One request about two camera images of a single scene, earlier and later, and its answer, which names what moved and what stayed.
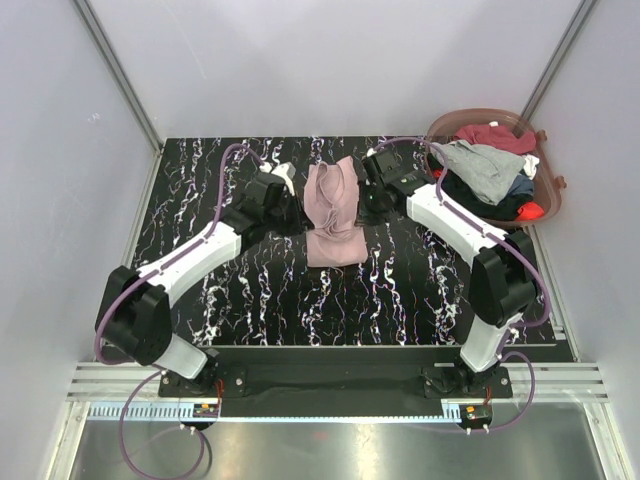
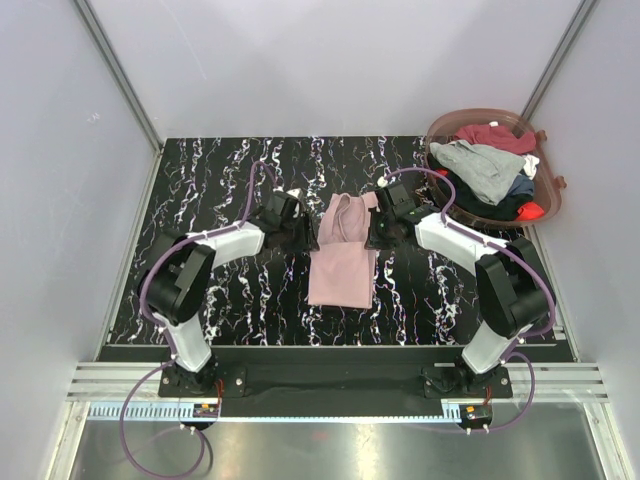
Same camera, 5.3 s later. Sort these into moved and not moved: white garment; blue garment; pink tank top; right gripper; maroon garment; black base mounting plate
Moved: pink tank top; right gripper
Not moved: blue garment; black base mounting plate; maroon garment; white garment
